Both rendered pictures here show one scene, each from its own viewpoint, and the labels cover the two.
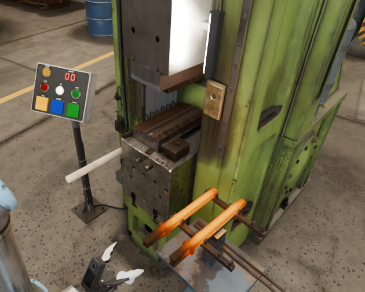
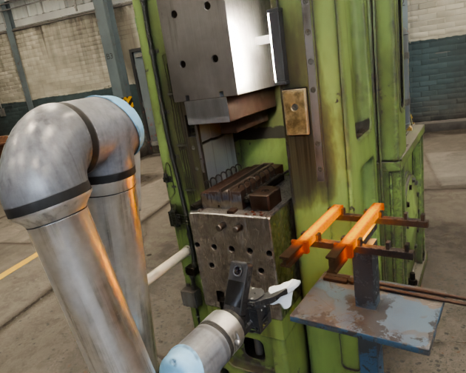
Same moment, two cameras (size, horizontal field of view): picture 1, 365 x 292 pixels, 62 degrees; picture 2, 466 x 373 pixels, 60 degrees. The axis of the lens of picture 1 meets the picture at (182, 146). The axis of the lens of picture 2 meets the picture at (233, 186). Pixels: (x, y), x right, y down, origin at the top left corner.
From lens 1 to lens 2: 61 cm
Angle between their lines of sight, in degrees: 22
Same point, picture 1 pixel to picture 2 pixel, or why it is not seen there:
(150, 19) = (203, 40)
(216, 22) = (277, 18)
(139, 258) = not seen: outside the picture
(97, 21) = not seen: hidden behind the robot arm
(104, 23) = not seen: hidden behind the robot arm
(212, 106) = (296, 121)
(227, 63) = (299, 61)
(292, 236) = (444, 317)
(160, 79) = (227, 104)
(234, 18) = (295, 9)
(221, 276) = (393, 313)
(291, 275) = not seen: outside the picture
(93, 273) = (240, 280)
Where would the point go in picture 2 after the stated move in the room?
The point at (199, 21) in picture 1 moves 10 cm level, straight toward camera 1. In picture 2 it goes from (253, 37) to (257, 35)
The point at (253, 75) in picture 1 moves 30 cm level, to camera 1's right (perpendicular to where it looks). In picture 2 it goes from (334, 60) to (415, 48)
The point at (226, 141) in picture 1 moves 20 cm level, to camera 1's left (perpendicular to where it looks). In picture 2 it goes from (325, 159) to (274, 168)
